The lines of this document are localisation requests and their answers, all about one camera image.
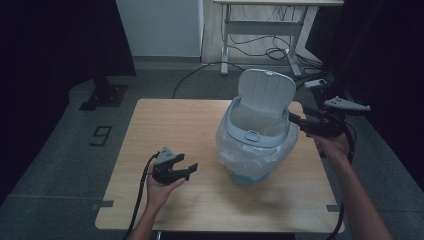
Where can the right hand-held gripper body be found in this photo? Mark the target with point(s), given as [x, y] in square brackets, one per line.
[328, 125]

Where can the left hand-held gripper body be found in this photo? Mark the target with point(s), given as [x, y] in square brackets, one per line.
[163, 170]

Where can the white lidded trash can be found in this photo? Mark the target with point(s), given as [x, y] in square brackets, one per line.
[266, 90]

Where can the clear plastic trash bag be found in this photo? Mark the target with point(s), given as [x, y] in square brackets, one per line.
[253, 156]

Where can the person's right hand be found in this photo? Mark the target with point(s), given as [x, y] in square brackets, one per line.
[331, 146]

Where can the person's left hand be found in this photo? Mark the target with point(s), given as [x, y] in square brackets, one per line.
[158, 193]

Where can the white power strip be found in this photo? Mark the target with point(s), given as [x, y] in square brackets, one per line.
[315, 83]

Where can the grey tape strip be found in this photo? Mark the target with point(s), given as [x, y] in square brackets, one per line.
[103, 204]
[333, 208]

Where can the dark curtain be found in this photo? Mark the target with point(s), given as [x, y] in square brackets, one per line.
[383, 50]
[50, 40]

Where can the black stand base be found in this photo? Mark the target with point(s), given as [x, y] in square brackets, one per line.
[105, 95]

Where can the white metal-frame desk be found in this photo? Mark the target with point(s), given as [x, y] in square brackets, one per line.
[260, 27]

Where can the white wall panel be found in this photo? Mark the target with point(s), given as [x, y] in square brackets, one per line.
[160, 26]

